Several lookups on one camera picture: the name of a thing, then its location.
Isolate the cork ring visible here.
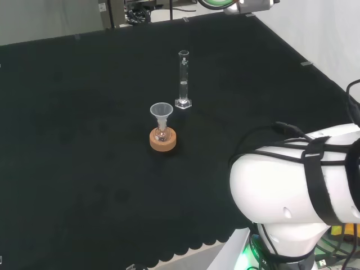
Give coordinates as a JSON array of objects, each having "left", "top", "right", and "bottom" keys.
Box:
[{"left": 149, "top": 127, "right": 178, "bottom": 153}]

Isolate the clear glass graduated cylinder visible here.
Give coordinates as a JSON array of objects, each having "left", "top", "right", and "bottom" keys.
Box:
[{"left": 174, "top": 49, "right": 193, "bottom": 109}]

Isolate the clear plastic funnel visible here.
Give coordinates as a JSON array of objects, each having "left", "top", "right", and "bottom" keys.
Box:
[{"left": 150, "top": 102, "right": 174, "bottom": 127}]

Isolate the black bench cloth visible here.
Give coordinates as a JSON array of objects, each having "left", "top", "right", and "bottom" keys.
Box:
[{"left": 0, "top": 11, "right": 360, "bottom": 268}]

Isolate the black cable bundle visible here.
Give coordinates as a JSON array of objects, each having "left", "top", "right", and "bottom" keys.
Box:
[{"left": 125, "top": 7, "right": 152, "bottom": 25}]

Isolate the grey cabinet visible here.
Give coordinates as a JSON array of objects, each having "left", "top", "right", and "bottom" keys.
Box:
[{"left": 97, "top": 0, "right": 126, "bottom": 29}]

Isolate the black usb cable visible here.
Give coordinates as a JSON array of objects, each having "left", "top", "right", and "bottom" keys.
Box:
[{"left": 229, "top": 121, "right": 313, "bottom": 169}]

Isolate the small round-bottom glass flask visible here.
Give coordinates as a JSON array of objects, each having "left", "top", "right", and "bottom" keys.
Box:
[{"left": 155, "top": 120, "right": 171, "bottom": 142}]

